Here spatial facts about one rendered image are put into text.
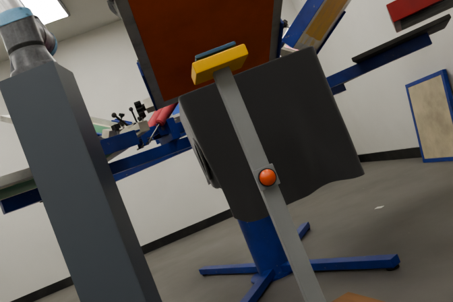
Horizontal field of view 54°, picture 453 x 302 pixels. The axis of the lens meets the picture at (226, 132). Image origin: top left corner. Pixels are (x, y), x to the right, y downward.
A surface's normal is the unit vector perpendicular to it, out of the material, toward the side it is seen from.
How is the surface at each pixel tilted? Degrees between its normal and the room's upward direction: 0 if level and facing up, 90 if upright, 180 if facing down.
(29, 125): 90
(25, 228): 90
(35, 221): 90
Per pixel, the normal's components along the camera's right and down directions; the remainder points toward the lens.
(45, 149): 0.00, -0.07
